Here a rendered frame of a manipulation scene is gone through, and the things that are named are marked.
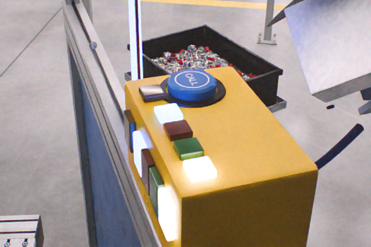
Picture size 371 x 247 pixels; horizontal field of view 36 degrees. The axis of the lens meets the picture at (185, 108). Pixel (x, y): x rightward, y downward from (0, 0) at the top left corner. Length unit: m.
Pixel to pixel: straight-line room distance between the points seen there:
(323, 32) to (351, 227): 1.26
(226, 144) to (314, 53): 0.40
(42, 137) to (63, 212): 0.47
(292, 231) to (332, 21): 0.42
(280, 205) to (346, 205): 1.66
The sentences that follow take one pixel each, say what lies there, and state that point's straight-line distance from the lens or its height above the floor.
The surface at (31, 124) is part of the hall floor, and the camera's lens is 2.45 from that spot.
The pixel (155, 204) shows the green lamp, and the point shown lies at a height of 1.04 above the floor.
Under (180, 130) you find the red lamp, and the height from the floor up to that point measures 1.08.
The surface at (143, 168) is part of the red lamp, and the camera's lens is 0.43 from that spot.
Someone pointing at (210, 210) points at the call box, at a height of 1.06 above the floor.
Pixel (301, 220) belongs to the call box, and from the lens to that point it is 0.42.
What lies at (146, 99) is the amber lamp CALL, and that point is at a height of 1.08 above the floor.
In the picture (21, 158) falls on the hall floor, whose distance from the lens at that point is 2.27.
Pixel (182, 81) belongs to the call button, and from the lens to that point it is 0.46.
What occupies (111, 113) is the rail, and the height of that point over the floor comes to 0.86.
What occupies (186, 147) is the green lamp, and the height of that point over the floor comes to 1.08.
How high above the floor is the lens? 1.31
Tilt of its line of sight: 32 degrees down
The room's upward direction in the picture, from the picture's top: 1 degrees clockwise
